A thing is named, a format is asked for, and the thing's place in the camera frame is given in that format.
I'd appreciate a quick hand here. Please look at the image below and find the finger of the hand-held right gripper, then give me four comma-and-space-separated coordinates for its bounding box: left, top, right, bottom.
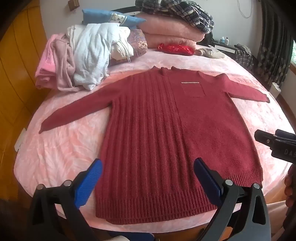
275, 129, 296, 140
254, 130, 277, 147

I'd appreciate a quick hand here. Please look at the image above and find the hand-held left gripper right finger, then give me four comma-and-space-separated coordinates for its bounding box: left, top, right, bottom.
194, 158, 272, 241

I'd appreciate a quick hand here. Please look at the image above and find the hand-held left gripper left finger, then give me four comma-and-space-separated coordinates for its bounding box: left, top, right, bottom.
30, 159, 103, 241

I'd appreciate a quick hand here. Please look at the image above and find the dark red knit sweater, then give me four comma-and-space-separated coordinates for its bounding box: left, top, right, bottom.
38, 66, 270, 225

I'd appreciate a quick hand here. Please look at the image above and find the person's right hand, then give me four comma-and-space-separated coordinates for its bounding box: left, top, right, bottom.
284, 173, 296, 208

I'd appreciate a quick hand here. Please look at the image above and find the pink bed blanket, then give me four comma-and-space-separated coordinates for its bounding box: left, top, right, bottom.
14, 47, 295, 234

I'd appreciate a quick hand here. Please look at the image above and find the white paper tag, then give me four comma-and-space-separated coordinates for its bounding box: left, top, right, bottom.
14, 127, 28, 152

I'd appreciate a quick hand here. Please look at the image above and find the plaid cloth on chair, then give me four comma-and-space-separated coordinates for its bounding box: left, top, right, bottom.
234, 44, 255, 70

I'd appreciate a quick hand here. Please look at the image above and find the dark patterned curtain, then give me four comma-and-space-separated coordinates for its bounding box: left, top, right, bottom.
252, 0, 295, 88

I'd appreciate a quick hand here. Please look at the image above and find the beige cap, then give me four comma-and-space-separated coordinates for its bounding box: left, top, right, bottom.
195, 47, 226, 59

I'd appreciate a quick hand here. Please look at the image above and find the pink crumpled garment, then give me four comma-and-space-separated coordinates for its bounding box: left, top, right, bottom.
35, 33, 80, 92

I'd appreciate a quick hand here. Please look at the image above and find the red crumpled cloth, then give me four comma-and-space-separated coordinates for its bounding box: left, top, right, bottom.
157, 43, 197, 56

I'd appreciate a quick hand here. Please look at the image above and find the white ribbed garment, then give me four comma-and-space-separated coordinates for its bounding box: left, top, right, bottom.
67, 23, 121, 91

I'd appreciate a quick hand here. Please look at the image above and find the cream garment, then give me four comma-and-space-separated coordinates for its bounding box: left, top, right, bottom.
110, 27, 134, 61

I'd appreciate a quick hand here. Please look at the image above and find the folded pink fleece blanket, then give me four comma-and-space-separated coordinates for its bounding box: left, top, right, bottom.
136, 12, 206, 49

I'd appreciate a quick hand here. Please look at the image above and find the purple patterned pillow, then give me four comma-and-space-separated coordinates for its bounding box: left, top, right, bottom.
109, 28, 148, 66

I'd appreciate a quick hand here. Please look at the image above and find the plaid flannel garment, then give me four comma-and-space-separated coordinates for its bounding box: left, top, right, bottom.
135, 0, 214, 34

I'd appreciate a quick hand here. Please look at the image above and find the blue patterned pillow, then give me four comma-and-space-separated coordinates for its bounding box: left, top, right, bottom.
81, 9, 147, 29

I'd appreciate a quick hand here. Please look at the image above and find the white hanging cable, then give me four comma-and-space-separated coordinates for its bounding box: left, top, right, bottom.
236, 0, 253, 19

